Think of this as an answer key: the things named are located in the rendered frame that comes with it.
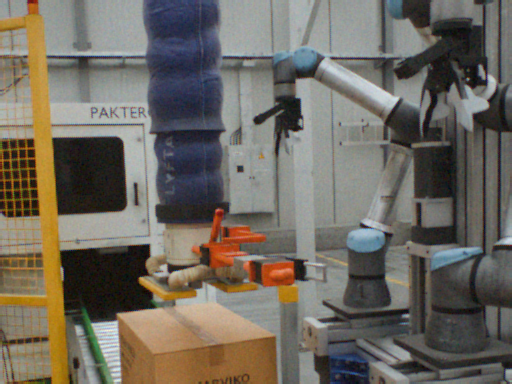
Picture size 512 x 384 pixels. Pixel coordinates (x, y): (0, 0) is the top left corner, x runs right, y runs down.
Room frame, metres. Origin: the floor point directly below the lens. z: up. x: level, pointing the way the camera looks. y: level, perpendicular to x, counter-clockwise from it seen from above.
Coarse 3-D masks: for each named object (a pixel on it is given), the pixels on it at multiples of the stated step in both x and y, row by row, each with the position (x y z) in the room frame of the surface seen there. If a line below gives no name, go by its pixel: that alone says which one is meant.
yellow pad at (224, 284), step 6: (222, 276) 1.90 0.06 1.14; (222, 282) 1.82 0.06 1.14; (228, 282) 1.79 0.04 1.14; (234, 282) 1.78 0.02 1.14; (240, 282) 1.78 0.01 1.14; (246, 282) 1.79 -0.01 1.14; (252, 282) 1.80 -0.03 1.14; (222, 288) 1.77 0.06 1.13; (228, 288) 1.74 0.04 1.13; (234, 288) 1.75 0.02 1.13; (240, 288) 1.75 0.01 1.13; (246, 288) 1.76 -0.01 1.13; (252, 288) 1.77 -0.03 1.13
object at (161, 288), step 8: (144, 280) 1.92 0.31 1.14; (152, 280) 1.88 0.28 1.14; (152, 288) 1.80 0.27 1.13; (160, 288) 1.76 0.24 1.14; (168, 288) 1.73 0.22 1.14; (184, 288) 1.72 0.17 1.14; (160, 296) 1.70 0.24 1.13; (168, 296) 1.67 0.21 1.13; (176, 296) 1.68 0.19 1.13; (184, 296) 1.69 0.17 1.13; (192, 296) 1.70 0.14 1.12
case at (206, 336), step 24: (144, 312) 2.29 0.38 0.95; (168, 312) 2.27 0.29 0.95; (192, 312) 2.25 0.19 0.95; (216, 312) 2.24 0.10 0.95; (120, 336) 2.24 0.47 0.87; (144, 336) 1.93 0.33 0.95; (168, 336) 1.92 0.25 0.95; (192, 336) 1.91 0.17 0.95; (216, 336) 1.90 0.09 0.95; (240, 336) 1.88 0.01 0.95; (264, 336) 1.87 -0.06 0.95; (120, 360) 2.27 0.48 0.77; (144, 360) 1.86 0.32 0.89; (168, 360) 1.75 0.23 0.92; (192, 360) 1.77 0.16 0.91; (216, 360) 1.80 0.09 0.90; (240, 360) 1.83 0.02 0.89; (264, 360) 1.86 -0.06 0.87
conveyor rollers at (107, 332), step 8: (80, 328) 3.70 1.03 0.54; (96, 328) 3.70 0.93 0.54; (104, 328) 3.67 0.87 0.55; (112, 328) 3.66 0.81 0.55; (104, 336) 3.46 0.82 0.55; (112, 336) 3.47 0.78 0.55; (80, 344) 3.33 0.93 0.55; (88, 344) 3.34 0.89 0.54; (104, 344) 3.29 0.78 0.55; (112, 344) 3.30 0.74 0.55; (88, 352) 3.17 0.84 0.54; (104, 352) 3.19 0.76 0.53; (112, 352) 3.13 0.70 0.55; (88, 360) 3.00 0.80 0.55; (112, 360) 3.02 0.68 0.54; (96, 368) 2.91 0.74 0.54; (112, 368) 2.86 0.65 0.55; (120, 368) 2.87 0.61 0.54; (88, 376) 2.81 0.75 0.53; (96, 376) 2.75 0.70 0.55; (112, 376) 2.76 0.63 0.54; (120, 376) 2.77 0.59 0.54
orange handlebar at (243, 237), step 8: (240, 232) 2.18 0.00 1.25; (248, 232) 2.13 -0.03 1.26; (224, 240) 1.95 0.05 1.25; (232, 240) 1.96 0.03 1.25; (240, 240) 1.97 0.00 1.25; (248, 240) 1.98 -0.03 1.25; (256, 240) 1.99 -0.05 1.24; (264, 240) 2.02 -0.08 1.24; (192, 248) 1.78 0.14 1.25; (216, 256) 1.58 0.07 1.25; (224, 256) 1.54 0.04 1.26; (232, 256) 1.58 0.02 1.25; (224, 264) 1.53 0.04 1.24; (232, 264) 1.47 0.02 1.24; (272, 272) 1.27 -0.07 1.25; (280, 272) 1.27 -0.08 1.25; (288, 272) 1.27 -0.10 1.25
